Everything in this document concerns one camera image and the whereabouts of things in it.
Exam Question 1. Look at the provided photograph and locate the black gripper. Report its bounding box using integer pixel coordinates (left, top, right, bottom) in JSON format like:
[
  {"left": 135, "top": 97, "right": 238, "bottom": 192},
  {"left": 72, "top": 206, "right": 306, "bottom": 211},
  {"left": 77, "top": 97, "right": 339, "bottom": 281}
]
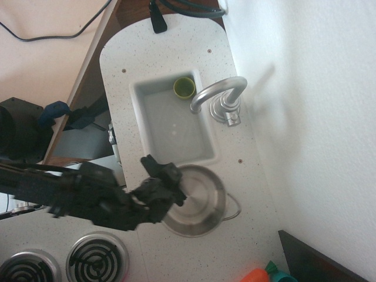
[{"left": 90, "top": 154, "right": 187, "bottom": 231}]

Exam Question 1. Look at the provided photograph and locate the stainless steel pot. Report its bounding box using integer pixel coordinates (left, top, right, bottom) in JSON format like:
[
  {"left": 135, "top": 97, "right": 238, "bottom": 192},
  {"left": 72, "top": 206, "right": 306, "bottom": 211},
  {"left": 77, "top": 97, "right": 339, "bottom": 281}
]
[{"left": 162, "top": 164, "right": 241, "bottom": 238}]

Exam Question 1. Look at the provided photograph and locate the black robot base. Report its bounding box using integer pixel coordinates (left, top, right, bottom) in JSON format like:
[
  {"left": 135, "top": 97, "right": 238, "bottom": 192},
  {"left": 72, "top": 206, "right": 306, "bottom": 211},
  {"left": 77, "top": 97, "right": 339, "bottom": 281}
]
[{"left": 1, "top": 97, "right": 53, "bottom": 164}]

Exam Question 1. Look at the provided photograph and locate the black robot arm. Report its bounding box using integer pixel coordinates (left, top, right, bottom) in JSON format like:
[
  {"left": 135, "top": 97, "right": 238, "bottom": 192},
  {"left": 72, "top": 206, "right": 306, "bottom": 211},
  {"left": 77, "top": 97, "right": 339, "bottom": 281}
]
[{"left": 1, "top": 155, "right": 186, "bottom": 231}]

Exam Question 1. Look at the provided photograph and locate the white toy sink basin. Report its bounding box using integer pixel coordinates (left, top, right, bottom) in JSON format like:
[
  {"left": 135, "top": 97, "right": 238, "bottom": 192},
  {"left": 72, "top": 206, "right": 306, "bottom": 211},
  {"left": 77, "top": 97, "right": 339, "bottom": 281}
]
[{"left": 130, "top": 69, "right": 220, "bottom": 166}]

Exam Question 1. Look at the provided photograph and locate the silver stove knob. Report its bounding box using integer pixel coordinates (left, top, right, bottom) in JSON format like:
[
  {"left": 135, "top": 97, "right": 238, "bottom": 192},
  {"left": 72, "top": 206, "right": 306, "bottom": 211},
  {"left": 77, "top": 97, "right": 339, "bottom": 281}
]
[{"left": 108, "top": 123, "right": 117, "bottom": 145}]

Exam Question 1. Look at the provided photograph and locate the green plastic cup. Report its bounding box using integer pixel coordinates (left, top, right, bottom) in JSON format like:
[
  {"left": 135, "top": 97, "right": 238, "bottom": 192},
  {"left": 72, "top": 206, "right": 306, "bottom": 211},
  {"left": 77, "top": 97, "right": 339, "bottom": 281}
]
[{"left": 173, "top": 77, "right": 196, "bottom": 99}]

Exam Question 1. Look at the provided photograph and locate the blue clamp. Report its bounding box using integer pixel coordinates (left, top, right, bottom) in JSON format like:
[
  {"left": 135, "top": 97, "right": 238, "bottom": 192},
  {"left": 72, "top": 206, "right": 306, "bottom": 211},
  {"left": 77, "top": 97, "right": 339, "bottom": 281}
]
[{"left": 37, "top": 101, "right": 95, "bottom": 130}]

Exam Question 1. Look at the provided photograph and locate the silver toy faucet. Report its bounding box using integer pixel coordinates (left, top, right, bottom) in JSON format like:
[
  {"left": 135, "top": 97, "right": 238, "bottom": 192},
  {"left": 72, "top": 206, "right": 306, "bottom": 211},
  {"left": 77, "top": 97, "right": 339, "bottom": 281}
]
[{"left": 190, "top": 76, "right": 247, "bottom": 127}]

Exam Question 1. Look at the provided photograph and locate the right stove burner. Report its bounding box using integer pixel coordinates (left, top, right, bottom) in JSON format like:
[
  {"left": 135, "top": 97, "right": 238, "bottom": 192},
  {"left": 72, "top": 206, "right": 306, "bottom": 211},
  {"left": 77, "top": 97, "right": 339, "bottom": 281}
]
[{"left": 66, "top": 231, "right": 130, "bottom": 281}]

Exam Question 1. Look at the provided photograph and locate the stove burner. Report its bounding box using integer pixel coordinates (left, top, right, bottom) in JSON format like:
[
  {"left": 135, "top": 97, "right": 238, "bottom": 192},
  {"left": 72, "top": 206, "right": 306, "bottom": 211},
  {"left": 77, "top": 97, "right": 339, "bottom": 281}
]
[
  {"left": 1, "top": 249, "right": 62, "bottom": 282},
  {"left": 66, "top": 231, "right": 130, "bottom": 281}
]

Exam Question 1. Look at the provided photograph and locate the orange toy carrot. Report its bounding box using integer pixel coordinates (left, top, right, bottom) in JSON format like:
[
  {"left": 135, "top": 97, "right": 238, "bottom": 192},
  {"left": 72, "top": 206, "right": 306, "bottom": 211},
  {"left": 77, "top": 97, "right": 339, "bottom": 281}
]
[{"left": 240, "top": 268, "right": 270, "bottom": 282}]

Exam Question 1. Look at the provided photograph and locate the teal plastic toy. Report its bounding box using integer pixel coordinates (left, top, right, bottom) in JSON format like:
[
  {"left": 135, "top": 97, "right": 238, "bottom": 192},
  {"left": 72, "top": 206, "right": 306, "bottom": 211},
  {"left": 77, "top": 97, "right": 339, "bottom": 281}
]
[{"left": 264, "top": 261, "right": 298, "bottom": 282}]

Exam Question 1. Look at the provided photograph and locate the left stove burner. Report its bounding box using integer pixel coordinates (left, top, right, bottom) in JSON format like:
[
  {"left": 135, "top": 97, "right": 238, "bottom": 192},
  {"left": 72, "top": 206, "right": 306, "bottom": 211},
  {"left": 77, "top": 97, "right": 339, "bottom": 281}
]
[{"left": 1, "top": 249, "right": 62, "bottom": 282}]

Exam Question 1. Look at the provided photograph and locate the black strap clip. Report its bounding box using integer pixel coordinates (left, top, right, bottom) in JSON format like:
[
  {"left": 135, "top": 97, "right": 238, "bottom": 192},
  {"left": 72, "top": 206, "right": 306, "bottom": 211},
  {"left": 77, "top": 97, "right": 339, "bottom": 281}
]
[{"left": 149, "top": 1, "right": 167, "bottom": 34}]

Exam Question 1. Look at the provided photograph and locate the black cable on floor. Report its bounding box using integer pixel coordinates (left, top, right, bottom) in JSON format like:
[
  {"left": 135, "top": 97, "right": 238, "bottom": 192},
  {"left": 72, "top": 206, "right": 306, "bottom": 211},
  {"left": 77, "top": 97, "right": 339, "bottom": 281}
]
[{"left": 0, "top": 0, "right": 114, "bottom": 42}]

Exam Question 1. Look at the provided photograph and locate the dark green hose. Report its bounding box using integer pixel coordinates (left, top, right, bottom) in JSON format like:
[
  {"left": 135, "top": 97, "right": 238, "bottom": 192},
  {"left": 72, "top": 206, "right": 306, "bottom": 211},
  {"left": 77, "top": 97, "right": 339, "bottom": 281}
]
[{"left": 160, "top": 0, "right": 227, "bottom": 19}]

